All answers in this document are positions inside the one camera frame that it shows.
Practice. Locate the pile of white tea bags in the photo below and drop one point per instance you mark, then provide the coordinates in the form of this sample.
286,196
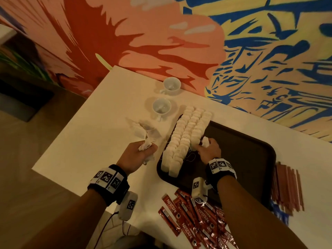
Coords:
146,134

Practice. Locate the dark brown tray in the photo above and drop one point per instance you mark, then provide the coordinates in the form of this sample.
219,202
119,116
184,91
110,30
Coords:
244,158

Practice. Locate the small white cup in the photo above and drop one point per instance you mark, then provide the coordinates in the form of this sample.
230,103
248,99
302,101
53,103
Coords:
171,84
161,106

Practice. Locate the pile of red Nescafe sachets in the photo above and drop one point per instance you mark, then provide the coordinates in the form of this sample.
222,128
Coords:
194,220

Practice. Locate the person's right forearm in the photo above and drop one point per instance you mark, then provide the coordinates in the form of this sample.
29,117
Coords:
259,215

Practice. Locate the person's right hand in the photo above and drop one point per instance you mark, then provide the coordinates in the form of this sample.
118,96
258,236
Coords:
210,151

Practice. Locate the row of tea bags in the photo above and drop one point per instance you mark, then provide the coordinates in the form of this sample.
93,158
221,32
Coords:
184,137

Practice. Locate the person's left forearm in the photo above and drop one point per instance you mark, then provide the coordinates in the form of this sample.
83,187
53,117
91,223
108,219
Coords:
62,223

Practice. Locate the single white tea bag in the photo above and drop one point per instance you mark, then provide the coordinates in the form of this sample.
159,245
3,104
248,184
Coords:
205,142

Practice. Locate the black marker wristband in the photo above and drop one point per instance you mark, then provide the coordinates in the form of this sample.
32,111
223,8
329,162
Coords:
109,183
220,171

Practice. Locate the person's left hand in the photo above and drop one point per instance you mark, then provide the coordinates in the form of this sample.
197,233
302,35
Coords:
134,157

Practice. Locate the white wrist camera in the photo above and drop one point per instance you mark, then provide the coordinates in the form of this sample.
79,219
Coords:
128,206
199,190

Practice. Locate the white side table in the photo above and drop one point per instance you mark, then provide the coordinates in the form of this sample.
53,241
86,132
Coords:
6,33

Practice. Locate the pile of blue sachets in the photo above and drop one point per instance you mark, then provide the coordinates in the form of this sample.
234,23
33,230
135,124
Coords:
280,212

